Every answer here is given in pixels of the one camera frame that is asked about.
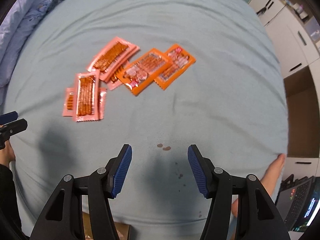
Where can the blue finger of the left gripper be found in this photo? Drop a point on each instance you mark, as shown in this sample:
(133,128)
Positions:
(11,125)

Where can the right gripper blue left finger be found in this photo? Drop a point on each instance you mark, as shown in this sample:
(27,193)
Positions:
(118,170)

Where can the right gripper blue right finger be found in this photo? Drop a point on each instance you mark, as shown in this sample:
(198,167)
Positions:
(201,171)

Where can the cardboard box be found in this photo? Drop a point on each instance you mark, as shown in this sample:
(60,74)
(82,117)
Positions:
(104,229)

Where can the left bare foot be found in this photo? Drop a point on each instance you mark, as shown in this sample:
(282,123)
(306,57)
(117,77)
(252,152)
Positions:
(7,154)

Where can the bare foot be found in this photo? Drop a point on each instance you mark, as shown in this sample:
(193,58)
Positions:
(273,173)
(7,154)

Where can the pink pack under left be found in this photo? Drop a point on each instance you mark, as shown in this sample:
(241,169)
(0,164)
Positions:
(68,104)

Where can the pink pack under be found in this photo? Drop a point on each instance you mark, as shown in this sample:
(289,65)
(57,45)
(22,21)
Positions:
(68,104)
(114,82)

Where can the right bare foot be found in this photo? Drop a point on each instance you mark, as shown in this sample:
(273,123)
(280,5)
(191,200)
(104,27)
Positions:
(273,173)

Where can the light blue bed sheet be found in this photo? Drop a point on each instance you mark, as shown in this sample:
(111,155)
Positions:
(230,103)

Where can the pink stick snack pack left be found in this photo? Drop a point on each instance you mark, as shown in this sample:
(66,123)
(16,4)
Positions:
(85,102)

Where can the pink stick snack pack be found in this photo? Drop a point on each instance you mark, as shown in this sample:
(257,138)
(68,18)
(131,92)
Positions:
(85,102)
(111,57)

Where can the pink pack under top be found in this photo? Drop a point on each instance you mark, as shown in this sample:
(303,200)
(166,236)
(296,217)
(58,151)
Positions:
(114,82)

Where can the orange snack pack front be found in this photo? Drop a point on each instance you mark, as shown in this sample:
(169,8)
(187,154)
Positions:
(139,74)

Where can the orange snack pack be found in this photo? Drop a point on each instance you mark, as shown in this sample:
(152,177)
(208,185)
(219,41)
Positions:
(181,60)
(139,74)

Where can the black laptop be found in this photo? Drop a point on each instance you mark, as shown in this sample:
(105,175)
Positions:
(298,202)

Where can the orange snack pack rear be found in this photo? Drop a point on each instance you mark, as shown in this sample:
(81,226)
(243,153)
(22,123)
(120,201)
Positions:
(181,60)

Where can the pink stick snack pack top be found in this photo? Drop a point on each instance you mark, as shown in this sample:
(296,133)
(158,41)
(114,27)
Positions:
(111,57)

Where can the white cabinet drawers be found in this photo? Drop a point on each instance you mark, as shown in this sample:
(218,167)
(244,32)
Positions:
(286,24)

